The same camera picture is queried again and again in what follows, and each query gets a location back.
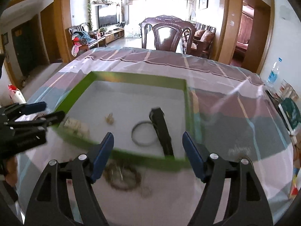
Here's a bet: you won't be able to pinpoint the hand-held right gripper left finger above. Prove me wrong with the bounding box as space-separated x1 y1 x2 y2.
25 132 115 226

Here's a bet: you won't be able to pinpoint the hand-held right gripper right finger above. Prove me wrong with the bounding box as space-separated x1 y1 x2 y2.
182 131 274 226

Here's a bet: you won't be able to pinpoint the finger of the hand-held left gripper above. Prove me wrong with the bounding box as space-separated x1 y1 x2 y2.
0 102 47 123
5 111 66 131

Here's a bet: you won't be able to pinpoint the white beaded bracelet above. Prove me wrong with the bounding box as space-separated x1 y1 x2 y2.
63 118 90 138

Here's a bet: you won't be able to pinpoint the green cardboard box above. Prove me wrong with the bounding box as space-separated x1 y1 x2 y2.
53 71 195 170

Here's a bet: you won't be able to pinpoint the brown beaded bracelet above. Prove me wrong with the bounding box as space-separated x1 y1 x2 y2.
103 161 143 191

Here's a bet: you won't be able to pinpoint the person's left hand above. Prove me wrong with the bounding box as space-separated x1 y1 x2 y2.
0 157 18 189

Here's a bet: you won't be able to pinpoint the red and white bag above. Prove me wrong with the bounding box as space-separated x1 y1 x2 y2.
8 84 26 105

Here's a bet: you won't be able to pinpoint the black watch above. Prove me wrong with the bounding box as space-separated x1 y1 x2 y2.
149 108 174 156

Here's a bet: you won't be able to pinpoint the silver bangle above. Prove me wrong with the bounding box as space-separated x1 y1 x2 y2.
131 121 160 147

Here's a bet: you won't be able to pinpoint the dark wooden door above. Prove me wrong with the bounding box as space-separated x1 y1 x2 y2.
12 16 47 76

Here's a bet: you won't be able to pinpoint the plaid tablecloth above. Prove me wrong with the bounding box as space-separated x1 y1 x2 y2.
16 47 294 226

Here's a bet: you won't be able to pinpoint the pile of clothes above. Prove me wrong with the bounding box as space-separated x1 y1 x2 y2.
71 31 92 57

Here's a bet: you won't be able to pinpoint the wooden armchair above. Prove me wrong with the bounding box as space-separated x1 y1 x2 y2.
69 23 99 52

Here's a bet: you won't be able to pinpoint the wooden television cabinet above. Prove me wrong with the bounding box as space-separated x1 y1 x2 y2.
97 28 125 47

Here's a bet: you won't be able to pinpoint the dark green packet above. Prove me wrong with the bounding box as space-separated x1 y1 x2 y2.
280 98 301 131

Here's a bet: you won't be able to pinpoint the green ivy garland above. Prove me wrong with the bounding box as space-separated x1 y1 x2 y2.
87 0 93 31

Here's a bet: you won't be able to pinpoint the flat screen television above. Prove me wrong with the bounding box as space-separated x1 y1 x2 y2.
98 6 117 29

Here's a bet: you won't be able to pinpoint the clear plastic water bottle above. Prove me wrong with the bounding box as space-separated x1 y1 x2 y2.
266 57 283 86

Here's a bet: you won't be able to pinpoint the white play fence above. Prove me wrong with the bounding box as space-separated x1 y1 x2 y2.
124 25 143 38

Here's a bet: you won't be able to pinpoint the small cardboard boxes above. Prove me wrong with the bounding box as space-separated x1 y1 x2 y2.
280 80 297 99

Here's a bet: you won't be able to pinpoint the wooden sofa with cushions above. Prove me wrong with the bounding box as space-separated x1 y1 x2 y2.
190 21 217 58

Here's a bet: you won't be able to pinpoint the carved dark wooden chair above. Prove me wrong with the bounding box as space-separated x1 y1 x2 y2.
141 15 197 54

